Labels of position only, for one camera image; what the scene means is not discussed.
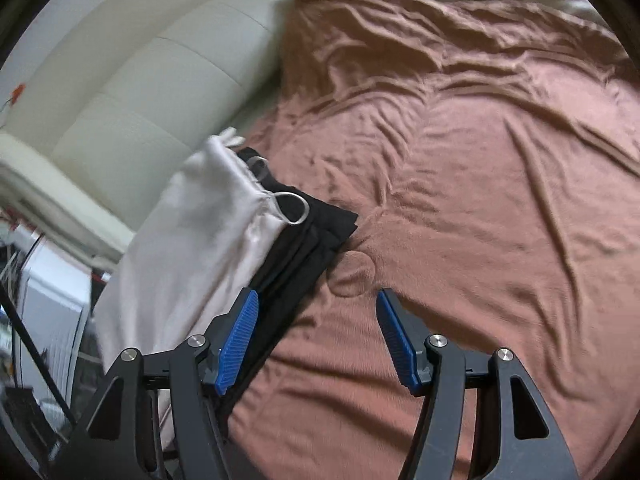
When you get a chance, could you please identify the beige jacket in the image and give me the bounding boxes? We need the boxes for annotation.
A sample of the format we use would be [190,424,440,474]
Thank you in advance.
[92,127,311,376]

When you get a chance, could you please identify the black cable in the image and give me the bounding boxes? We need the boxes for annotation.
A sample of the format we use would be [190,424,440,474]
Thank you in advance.
[0,285,73,428]

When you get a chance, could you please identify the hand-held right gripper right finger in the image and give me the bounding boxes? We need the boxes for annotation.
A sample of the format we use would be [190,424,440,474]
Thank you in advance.
[376,288,583,480]

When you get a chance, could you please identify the black folded clothes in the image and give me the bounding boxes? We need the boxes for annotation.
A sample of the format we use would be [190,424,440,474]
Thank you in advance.
[220,146,360,441]

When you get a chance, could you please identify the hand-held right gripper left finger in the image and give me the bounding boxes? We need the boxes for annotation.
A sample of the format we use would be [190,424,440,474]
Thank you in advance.
[50,287,261,480]

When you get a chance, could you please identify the brown blanket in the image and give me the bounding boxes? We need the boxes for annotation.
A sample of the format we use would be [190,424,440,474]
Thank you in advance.
[227,0,640,480]

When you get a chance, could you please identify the cream padded headboard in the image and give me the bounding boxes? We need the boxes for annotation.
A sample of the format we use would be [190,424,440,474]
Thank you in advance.
[0,0,301,266]

